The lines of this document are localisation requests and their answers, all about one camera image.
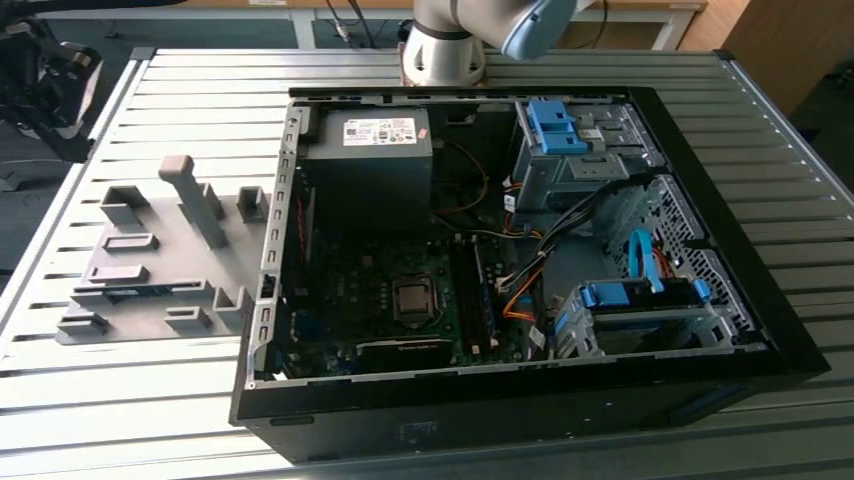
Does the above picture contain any black RAM slot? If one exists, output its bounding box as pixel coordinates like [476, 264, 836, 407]
[450, 233, 482, 353]

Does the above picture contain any grey parts rack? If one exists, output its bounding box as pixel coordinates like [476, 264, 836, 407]
[54, 154, 272, 347]

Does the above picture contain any wooden desk with white legs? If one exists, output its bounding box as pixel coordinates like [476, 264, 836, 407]
[38, 0, 709, 51]

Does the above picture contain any grey power supply unit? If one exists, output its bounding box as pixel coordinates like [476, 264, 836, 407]
[298, 106, 434, 234]

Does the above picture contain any green motherboard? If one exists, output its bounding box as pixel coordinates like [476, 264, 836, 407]
[282, 234, 534, 376]

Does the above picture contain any silver CPU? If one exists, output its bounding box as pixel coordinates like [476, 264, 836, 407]
[392, 284, 433, 316]

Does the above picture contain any black graphics card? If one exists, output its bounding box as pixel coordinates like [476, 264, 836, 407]
[354, 335, 454, 374]

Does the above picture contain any blue drive carrier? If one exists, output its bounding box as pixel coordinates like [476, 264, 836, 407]
[524, 100, 589, 155]

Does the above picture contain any grey metal drive cage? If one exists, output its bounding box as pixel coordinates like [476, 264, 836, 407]
[510, 99, 665, 216]

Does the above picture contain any black PC case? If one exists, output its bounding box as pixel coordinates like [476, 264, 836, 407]
[228, 85, 832, 464]

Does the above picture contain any hard disk in blue carrier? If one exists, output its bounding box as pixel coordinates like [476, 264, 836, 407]
[577, 279, 712, 316]

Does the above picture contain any grey metal disk bay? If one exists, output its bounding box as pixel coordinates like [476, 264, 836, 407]
[549, 279, 761, 359]

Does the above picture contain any brown wooden cabinet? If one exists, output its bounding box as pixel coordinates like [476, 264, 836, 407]
[676, 0, 854, 119]

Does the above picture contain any red and black twisted wire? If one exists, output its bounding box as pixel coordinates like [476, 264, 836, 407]
[294, 192, 314, 262]

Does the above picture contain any black hanging cable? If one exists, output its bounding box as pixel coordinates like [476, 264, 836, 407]
[324, 0, 376, 50]

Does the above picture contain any yellow wire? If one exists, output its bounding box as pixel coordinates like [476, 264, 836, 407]
[429, 139, 493, 217]

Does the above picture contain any orange wire bundle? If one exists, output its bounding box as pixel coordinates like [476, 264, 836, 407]
[500, 287, 540, 324]

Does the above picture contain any blue flat data cable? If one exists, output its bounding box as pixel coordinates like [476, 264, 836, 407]
[627, 228, 665, 294]

